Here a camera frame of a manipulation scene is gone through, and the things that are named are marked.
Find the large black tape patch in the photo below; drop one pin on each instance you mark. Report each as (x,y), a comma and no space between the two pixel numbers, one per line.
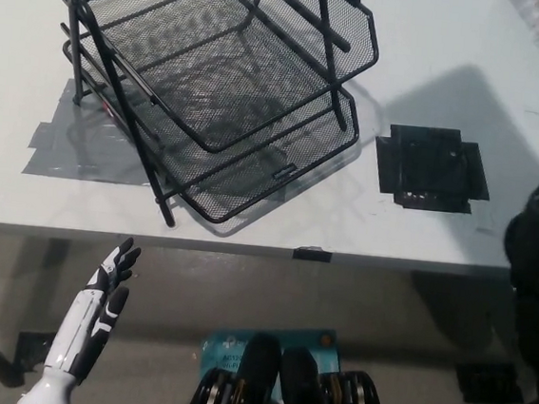
(430,170)

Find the grey tape patch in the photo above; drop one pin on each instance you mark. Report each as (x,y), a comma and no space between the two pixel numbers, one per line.
(54,152)

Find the small black tape strip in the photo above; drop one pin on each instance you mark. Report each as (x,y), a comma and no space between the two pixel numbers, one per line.
(312,254)

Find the black mesh file tray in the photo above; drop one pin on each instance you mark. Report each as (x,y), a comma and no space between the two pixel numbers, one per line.
(214,82)

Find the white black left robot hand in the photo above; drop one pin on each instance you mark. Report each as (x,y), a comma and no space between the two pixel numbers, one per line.
(80,332)

